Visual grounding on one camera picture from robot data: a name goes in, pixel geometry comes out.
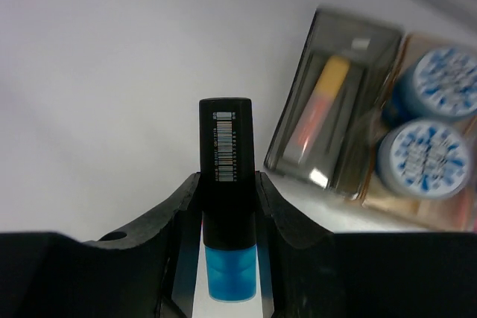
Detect smoky grey plastic bin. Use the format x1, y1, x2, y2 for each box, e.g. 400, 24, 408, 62
264, 6, 403, 198

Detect blue white round jar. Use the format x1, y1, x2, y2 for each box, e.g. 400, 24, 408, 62
375, 118, 473, 200

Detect orange pink highlighter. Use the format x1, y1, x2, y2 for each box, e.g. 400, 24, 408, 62
283, 55, 351, 165

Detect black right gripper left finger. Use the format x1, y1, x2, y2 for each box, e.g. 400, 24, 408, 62
1, 174, 201, 317

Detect black blue highlighter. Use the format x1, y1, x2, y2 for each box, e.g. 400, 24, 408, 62
199, 98, 256, 302

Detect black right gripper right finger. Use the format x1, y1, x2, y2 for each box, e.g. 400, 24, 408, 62
255, 172, 476, 317

